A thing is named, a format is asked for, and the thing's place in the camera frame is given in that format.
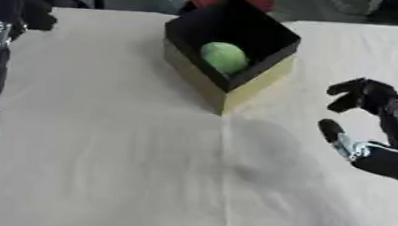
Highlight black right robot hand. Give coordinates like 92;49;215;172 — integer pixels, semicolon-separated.
314;73;398;182

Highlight tan cardboard box black inside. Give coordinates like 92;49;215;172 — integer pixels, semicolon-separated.
157;0;305;122

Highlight green ball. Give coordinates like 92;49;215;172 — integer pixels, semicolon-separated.
196;40;253;78

